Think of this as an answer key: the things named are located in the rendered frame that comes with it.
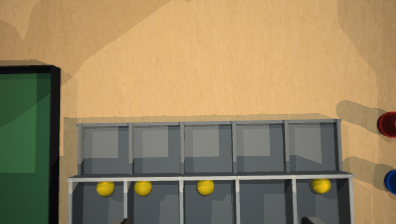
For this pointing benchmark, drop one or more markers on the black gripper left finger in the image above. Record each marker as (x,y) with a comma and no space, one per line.
(121,221)

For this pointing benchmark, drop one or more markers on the blue plug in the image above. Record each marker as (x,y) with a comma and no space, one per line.
(390,181)

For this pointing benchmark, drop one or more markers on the red plug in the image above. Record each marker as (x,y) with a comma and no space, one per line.
(386,124)

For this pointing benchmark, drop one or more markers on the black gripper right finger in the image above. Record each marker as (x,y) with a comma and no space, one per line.
(311,220)

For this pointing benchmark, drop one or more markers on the yellow ball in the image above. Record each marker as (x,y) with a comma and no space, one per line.
(321,185)
(205,187)
(143,188)
(105,188)

